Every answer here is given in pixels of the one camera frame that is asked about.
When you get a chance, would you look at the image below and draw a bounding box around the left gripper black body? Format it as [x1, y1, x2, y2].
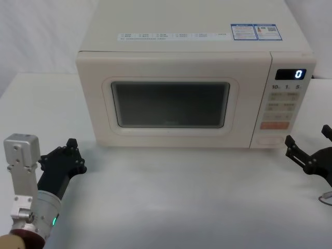
[37, 145, 87, 202]

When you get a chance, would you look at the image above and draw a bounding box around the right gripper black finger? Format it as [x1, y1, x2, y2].
[321, 124, 332, 143]
[284, 134, 311, 169]

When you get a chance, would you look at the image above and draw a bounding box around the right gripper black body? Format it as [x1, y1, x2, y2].
[302, 146, 332, 188]

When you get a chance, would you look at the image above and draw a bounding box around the white table cloth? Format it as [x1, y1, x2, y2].
[0, 72, 332, 249]

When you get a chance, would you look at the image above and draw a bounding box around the white curtain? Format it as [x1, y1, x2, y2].
[0, 0, 332, 81]

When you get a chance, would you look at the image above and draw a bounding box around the cream microwave oven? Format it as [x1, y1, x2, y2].
[75, 0, 317, 149]

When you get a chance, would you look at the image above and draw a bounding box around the thin cable with silver plug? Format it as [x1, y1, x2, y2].
[317, 190, 332, 202]

